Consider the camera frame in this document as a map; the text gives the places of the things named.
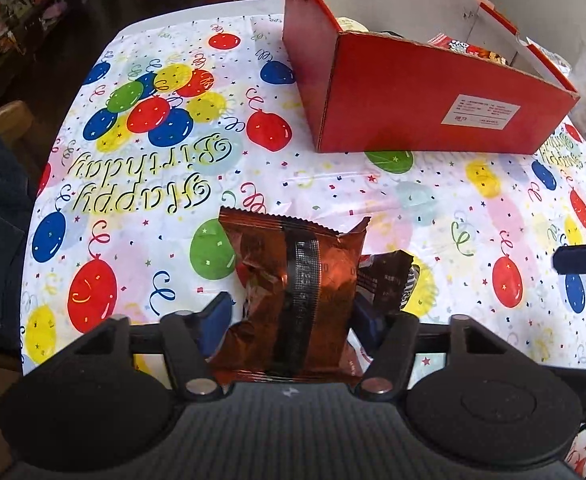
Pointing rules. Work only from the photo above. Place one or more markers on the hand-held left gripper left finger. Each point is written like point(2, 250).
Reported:
point(218, 320)

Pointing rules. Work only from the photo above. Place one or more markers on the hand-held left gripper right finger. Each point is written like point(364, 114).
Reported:
point(370, 330)

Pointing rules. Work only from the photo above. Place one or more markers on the copper foil snack packet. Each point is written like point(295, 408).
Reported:
point(293, 300)

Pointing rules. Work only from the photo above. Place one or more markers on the red cardboard box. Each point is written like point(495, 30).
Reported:
point(398, 100)

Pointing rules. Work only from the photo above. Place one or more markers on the red lion snack packet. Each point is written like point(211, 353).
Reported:
point(468, 50)

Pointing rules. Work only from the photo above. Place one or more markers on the green white jelly cup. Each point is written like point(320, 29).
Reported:
point(351, 23)

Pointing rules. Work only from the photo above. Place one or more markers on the brown candy packet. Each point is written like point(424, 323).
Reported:
point(390, 280)

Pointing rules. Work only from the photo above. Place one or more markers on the balloon printed tablecloth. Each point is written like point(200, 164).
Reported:
point(173, 210)

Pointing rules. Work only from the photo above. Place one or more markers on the wooden chair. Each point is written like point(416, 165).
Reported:
point(15, 117)

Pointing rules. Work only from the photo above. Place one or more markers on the dark television cabinet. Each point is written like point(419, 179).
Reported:
point(18, 45)

